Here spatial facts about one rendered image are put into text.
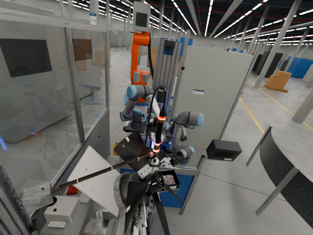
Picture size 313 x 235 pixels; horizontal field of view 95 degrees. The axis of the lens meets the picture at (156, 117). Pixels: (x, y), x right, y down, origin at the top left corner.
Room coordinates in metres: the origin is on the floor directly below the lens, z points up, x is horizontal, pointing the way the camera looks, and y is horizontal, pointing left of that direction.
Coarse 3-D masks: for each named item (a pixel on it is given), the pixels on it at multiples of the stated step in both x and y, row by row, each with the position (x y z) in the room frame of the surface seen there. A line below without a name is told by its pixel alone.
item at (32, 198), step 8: (40, 184) 0.38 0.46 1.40; (48, 184) 0.39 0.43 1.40; (24, 192) 0.34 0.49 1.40; (32, 192) 0.34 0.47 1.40; (40, 192) 0.35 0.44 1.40; (48, 192) 0.35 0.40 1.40; (24, 200) 0.31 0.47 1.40; (32, 200) 0.31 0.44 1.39; (40, 200) 0.33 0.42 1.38; (48, 200) 0.34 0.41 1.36; (24, 208) 0.30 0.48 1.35; (32, 208) 0.31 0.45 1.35
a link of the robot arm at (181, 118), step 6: (180, 114) 1.15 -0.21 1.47; (186, 114) 1.13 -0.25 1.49; (180, 120) 1.11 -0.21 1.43; (186, 120) 1.11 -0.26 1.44; (180, 126) 1.11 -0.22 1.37; (174, 132) 1.10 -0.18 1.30; (180, 132) 1.09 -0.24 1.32; (174, 138) 1.07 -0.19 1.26; (174, 144) 1.05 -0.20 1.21; (174, 150) 1.03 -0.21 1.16
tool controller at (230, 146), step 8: (216, 144) 1.11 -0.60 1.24; (224, 144) 1.13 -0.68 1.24; (232, 144) 1.14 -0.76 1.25; (208, 152) 1.15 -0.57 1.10; (216, 152) 1.08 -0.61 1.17; (224, 152) 1.08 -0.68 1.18; (232, 152) 1.08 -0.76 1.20; (240, 152) 1.08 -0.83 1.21; (224, 160) 1.12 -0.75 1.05; (232, 160) 1.12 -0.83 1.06
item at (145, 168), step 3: (147, 165) 0.69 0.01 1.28; (144, 168) 0.67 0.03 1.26; (147, 168) 0.68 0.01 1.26; (150, 168) 0.69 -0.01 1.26; (138, 171) 0.65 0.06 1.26; (141, 171) 0.66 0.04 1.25; (147, 171) 0.67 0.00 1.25; (150, 171) 0.68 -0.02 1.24; (144, 174) 0.65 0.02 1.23; (147, 174) 0.66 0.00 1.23; (141, 177) 0.63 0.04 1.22
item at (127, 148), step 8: (128, 136) 0.76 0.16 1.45; (136, 136) 0.79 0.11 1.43; (120, 144) 0.69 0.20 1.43; (128, 144) 0.72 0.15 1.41; (136, 144) 0.75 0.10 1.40; (120, 152) 0.66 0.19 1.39; (128, 152) 0.68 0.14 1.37; (136, 152) 0.71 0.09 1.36; (144, 152) 0.74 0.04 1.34; (144, 160) 0.70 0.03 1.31; (136, 168) 0.65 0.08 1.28
